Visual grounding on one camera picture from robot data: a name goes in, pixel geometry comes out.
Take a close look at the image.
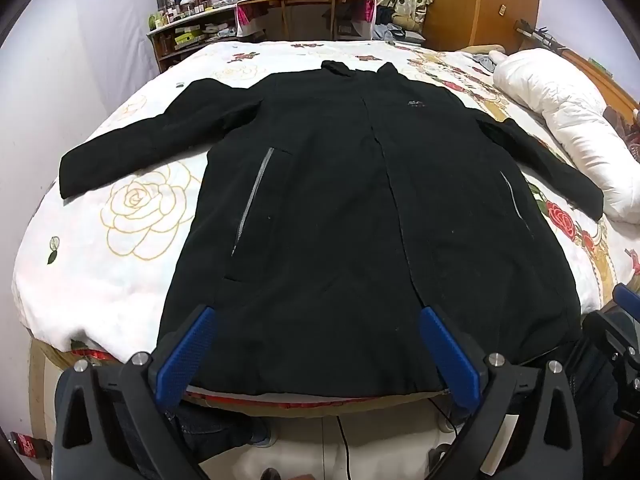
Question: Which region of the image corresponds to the black long coat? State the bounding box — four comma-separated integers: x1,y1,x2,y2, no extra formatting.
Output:
59,60,605,398

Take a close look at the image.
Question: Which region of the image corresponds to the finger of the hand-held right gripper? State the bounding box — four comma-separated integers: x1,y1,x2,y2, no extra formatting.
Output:
612,282,640,321

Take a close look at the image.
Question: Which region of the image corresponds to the floral bedspread bed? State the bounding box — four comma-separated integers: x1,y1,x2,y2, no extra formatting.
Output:
11,40,640,361

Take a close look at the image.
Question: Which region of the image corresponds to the cluttered wooden shelf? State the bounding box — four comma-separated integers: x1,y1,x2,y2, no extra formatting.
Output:
146,10,238,73

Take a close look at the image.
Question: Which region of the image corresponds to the white rolled duvet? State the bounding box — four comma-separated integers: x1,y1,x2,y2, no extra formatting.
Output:
492,49,640,223

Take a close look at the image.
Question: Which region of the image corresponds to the wooden headboard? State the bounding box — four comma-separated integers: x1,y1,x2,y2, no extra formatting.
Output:
515,20,640,111

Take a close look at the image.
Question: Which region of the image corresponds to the person's jeans leg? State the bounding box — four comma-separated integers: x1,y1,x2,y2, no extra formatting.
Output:
167,400,273,463

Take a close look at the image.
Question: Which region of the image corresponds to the wooden desk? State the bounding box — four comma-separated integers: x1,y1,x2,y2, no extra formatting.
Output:
235,0,378,42

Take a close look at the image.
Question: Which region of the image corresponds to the black cable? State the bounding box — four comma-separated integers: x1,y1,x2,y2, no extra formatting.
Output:
336,412,351,480

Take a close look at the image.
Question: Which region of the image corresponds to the wooden wardrobe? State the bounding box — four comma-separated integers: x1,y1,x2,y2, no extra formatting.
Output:
422,0,543,53

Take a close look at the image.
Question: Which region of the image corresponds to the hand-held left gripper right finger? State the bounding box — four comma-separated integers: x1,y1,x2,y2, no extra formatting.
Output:
419,305,587,480

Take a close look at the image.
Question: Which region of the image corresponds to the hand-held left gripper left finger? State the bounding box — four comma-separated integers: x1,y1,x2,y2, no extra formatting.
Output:
52,304,221,480

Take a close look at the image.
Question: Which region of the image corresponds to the pile of clothes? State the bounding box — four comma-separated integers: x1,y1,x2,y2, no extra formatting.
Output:
372,5,426,43

